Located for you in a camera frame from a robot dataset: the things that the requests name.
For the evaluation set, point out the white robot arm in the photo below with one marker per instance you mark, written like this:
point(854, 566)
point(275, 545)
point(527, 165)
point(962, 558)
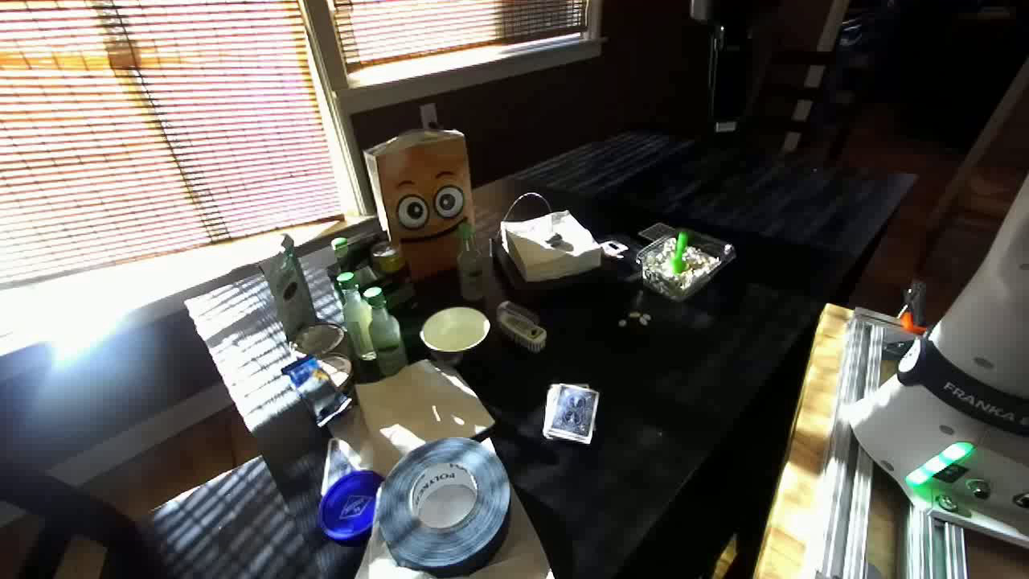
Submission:
point(954, 421)

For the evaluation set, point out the green glass bottle front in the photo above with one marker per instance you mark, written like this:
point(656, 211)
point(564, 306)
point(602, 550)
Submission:
point(388, 333)

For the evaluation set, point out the green glass bottle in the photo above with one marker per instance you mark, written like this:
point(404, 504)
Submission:
point(356, 317)
point(388, 333)

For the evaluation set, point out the green glass bottle back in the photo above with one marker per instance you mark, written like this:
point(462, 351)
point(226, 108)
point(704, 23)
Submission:
point(356, 317)

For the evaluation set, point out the small white rectangular case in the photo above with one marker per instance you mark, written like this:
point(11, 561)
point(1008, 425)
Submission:
point(522, 327)

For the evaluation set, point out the stack of white napkins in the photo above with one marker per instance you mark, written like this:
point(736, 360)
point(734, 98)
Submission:
point(551, 247)

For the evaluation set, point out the white ceramic bowl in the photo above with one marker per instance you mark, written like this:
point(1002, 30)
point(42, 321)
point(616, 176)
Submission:
point(456, 331)

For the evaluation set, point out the white seeds on table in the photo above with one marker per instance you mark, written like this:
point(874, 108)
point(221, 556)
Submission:
point(633, 321)

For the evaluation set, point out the dark jar with gold lid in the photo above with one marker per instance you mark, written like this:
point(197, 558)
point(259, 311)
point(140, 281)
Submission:
point(391, 273)

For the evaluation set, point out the blue playing card pack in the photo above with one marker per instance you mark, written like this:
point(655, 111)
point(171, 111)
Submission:
point(571, 412)

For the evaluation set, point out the orange bag with cartoon eyes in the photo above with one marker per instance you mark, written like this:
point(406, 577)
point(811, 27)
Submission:
point(422, 193)

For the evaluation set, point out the green plastic utensil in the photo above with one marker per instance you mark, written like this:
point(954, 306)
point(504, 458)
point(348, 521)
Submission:
point(681, 253)

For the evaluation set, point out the clear plastic food container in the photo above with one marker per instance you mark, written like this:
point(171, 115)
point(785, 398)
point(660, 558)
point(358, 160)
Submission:
point(704, 263)

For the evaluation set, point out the small blue card packet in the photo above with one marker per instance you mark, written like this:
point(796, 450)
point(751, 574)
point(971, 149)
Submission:
point(303, 376)

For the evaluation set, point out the blue plastic lid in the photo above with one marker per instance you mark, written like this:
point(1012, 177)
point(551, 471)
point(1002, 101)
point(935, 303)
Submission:
point(348, 506)

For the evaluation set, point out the dark wooden chair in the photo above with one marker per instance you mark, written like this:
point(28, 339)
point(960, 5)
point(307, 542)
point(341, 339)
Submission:
point(815, 69)

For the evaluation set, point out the grey duct tape roll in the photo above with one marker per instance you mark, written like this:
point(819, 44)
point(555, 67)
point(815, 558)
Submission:
point(445, 506)

